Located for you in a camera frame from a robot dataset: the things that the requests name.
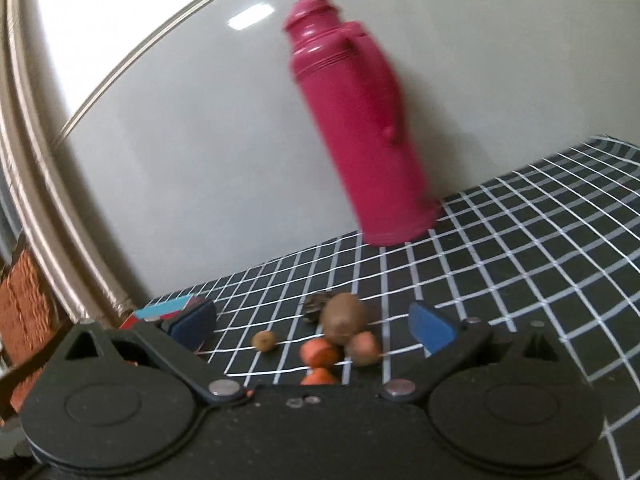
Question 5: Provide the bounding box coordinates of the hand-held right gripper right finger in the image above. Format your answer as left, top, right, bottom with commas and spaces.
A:
381, 300, 569, 403

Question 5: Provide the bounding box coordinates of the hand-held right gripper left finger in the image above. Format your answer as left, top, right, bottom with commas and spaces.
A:
55, 299, 250, 406

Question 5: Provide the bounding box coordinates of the red cardboard box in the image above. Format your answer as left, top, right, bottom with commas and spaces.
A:
119, 294, 217, 357

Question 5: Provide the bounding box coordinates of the reddish brown lychee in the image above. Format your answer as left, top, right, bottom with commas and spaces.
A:
346, 331, 382, 367

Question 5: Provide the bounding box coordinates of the brown kiwi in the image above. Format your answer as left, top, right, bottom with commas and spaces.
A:
320, 292, 372, 347

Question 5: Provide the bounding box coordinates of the orange carrot chunk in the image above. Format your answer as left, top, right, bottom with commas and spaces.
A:
300, 367, 337, 386
299, 338, 345, 368

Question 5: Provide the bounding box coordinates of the black white grid tablecloth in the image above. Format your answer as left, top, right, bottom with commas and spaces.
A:
145, 132, 640, 480

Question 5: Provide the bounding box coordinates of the dark brown walnut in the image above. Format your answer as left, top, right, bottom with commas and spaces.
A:
302, 294, 331, 325

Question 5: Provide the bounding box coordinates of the chair with brick-red cushion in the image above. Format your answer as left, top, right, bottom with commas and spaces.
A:
0, 247, 71, 406

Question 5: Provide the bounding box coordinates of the pink thermos flask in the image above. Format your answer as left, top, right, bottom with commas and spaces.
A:
282, 0, 442, 247

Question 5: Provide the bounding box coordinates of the beige curtain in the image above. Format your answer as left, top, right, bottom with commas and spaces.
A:
0, 0, 151, 326

